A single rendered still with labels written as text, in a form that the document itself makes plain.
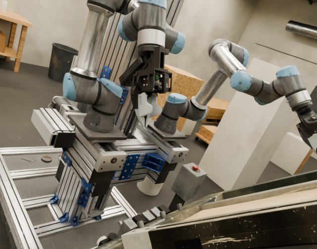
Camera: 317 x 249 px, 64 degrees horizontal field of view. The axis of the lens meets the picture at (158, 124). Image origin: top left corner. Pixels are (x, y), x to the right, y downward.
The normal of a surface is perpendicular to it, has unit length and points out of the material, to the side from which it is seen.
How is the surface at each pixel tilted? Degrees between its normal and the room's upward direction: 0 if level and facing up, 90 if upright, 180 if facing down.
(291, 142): 90
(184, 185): 90
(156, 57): 90
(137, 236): 90
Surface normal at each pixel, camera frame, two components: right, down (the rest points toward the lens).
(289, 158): -0.69, -0.04
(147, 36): -0.25, -0.02
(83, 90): 0.49, 0.34
